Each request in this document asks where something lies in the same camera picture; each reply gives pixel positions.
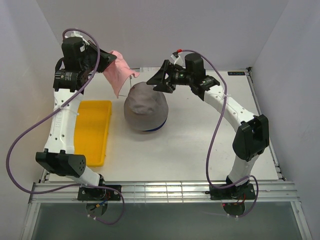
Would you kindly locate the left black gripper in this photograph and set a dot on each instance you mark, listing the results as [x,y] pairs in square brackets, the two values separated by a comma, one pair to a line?
[105,59]

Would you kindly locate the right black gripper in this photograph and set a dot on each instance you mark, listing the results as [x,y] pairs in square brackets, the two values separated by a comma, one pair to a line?
[159,78]

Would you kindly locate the pink hat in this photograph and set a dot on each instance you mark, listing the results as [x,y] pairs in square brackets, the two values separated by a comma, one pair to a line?
[118,72]

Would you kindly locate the grey hat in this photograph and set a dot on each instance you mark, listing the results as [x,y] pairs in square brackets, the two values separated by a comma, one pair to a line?
[144,108]

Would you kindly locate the blue hat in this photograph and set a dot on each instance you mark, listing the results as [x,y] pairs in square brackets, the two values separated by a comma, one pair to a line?
[157,128]

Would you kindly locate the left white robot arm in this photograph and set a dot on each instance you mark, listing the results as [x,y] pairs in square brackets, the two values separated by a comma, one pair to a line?
[58,156]

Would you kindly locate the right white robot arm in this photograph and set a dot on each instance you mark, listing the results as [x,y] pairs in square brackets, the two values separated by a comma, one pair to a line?
[251,130]

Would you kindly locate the white paper strip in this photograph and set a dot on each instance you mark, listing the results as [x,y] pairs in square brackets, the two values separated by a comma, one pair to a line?
[148,69]

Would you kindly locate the yellow plastic bin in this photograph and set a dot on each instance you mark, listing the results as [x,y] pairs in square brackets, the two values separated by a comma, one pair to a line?
[91,131]

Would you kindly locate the blue corner label right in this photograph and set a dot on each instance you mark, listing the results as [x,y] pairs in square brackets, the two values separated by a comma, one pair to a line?
[236,73]

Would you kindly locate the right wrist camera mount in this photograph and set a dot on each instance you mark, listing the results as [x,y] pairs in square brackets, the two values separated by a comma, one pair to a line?
[176,59]

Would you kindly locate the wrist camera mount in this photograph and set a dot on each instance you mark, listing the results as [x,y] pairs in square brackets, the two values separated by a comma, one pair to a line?
[75,34]
[176,59]

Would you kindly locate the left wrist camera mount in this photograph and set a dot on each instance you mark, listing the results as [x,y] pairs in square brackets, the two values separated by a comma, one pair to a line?
[75,34]

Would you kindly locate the aluminium front rail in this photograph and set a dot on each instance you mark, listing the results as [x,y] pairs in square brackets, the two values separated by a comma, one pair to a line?
[173,192]

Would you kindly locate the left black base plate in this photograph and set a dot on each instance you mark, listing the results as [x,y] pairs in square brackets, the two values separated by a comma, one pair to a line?
[97,194]

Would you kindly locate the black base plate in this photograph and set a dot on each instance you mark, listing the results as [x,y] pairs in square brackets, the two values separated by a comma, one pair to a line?
[233,193]
[97,194]

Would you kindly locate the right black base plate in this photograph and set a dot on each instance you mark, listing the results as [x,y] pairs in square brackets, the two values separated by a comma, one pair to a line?
[233,193]

